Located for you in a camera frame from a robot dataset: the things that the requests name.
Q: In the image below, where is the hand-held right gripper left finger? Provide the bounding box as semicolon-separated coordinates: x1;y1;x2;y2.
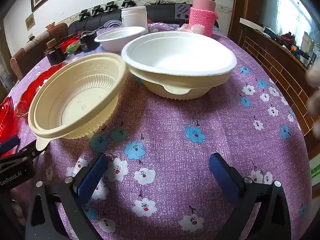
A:
25;153;108;240

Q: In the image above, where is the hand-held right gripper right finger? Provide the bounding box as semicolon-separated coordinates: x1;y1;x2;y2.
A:
209;152;292;240

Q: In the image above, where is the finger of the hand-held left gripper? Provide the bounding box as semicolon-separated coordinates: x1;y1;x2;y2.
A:
0;135;21;156
0;140;48;163

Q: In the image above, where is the cream ribbed plastic bowl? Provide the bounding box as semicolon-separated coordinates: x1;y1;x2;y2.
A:
129;67;232;101
28;53;128;153

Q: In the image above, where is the large white bowl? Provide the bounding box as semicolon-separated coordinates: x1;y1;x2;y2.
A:
122;32;237;77

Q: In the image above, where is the purple floral tablecloth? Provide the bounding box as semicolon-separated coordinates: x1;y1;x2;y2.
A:
5;22;313;240

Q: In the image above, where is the brown chair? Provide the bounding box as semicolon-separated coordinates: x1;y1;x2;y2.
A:
10;22;68;81

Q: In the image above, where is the green wrapped candy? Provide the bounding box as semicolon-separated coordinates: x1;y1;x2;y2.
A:
66;42;81;54

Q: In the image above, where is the small white bowl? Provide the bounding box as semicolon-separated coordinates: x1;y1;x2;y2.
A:
94;26;147;53

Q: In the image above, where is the clear plastic lid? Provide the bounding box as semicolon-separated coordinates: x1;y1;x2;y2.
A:
103;19;124;30

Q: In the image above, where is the pink knit-sleeved thermos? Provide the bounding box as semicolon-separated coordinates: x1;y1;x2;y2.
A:
188;0;218;37

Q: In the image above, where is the grey slotted panel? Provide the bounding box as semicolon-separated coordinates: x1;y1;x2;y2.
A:
175;2;192;20

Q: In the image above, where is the black sofa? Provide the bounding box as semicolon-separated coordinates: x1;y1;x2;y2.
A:
68;4;219;34

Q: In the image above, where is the window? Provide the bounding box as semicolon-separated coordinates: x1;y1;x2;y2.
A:
265;0;320;55

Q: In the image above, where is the small wall plaque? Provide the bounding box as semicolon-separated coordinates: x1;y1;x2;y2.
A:
25;14;36;28

